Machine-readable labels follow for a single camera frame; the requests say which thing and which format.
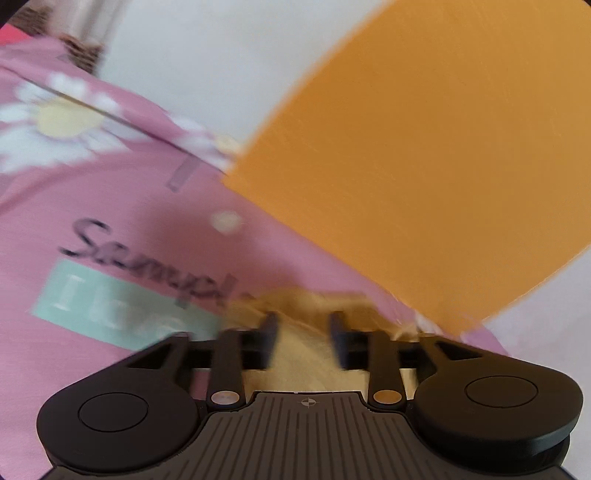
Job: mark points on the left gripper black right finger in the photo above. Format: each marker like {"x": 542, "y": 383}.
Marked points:
{"x": 376, "y": 353}

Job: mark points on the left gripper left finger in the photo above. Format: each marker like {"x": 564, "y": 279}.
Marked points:
{"x": 234, "y": 352}

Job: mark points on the pink printed bed sheet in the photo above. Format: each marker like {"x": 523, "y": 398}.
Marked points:
{"x": 116, "y": 231}

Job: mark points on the mustard cable-knit cardigan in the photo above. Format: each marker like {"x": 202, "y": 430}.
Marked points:
{"x": 303, "y": 359}

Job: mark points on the beige floral curtain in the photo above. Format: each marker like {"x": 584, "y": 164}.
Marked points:
{"x": 83, "y": 27}

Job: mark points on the orange headboard panel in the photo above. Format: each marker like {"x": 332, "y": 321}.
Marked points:
{"x": 443, "y": 152}

